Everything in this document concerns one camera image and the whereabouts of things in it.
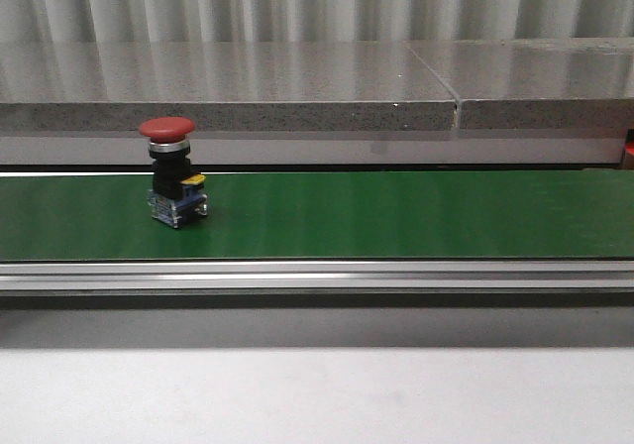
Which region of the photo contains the red mushroom push button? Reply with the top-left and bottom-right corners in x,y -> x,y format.
139,117 -> 208,229

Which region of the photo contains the grey stone countertop slab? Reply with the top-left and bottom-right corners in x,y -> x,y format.
1,42 -> 456,136

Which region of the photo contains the white cabinet panel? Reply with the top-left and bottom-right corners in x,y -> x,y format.
1,130 -> 626,167

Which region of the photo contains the green conveyor belt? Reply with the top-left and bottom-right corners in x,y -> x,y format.
1,169 -> 633,262

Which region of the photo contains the white pleated curtain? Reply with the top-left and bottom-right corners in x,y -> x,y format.
1,0 -> 633,43

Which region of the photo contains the aluminium conveyor frame rail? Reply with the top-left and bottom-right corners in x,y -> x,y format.
1,259 -> 633,296

